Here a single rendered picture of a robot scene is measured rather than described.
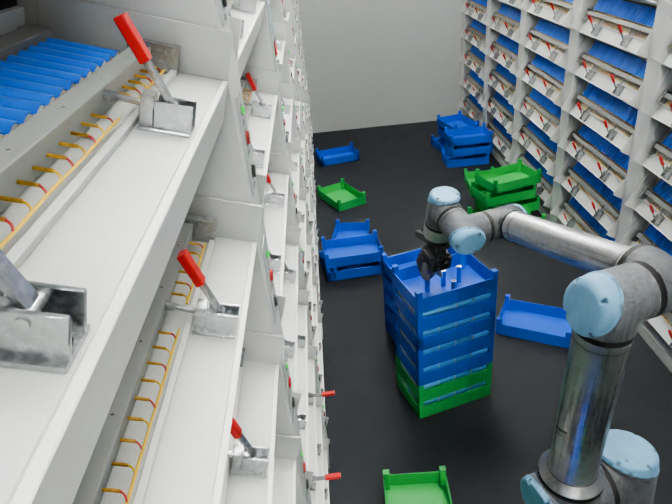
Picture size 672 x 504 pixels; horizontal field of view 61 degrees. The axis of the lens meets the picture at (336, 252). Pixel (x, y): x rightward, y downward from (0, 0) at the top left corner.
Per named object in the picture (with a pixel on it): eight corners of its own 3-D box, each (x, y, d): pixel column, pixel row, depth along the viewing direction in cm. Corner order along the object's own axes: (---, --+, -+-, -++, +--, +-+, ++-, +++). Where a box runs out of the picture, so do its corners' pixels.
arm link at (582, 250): (718, 254, 108) (510, 195, 170) (665, 271, 105) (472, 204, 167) (715, 310, 111) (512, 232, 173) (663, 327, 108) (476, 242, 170)
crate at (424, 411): (463, 362, 235) (463, 347, 231) (490, 394, 218) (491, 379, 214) (396, 384, 227) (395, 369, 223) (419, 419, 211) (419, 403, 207)
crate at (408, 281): (466, 263, 211) (466, 244, 207) (497, 290, 194) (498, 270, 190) (391, 283, 203) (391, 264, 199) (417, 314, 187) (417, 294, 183)
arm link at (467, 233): (496, 227, 157) (474, 200, 166) (459, 236, 154) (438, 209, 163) (490, 251, 164) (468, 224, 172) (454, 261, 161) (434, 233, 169)
